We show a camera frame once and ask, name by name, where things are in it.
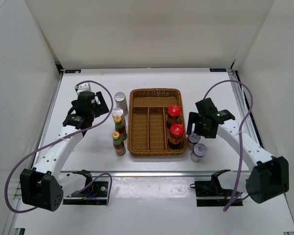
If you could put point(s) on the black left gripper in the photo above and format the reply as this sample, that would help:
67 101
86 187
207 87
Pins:
103 109

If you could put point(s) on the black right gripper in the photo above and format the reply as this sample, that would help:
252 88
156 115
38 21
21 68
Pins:
194 117

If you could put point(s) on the red-lid sauce jar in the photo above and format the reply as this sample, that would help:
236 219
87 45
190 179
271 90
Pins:
173 115
175 136

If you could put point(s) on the white-lid spice jar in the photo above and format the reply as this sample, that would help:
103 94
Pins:
199 151
192 140

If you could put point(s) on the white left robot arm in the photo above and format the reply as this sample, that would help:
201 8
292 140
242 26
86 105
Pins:
42 186

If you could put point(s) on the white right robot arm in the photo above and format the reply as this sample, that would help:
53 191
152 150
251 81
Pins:
268 175

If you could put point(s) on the near silver-lid salt shaker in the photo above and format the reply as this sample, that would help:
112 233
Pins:
118 112

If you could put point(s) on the silver-lid salt shaker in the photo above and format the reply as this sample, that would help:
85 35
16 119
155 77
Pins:
121 102
118 112

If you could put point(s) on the far silver-lid salt shaker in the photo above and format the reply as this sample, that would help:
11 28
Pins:
121 102

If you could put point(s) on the far green-label sauce bottle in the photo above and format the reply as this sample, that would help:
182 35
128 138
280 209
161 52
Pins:
120 127

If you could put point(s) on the green-label sauce bottle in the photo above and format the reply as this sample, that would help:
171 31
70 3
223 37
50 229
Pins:
118 143
120 127

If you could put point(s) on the near green-label sauce bottle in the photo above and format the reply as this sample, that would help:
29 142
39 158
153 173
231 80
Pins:
118 143

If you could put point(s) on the brown wicker basket tray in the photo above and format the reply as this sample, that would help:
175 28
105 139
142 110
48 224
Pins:
148 133

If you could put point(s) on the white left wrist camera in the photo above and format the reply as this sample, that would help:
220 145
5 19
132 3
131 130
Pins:
84 87

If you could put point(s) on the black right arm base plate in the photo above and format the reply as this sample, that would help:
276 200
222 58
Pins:
206 196

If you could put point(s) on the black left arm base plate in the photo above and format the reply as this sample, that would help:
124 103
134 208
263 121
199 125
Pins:
97 194

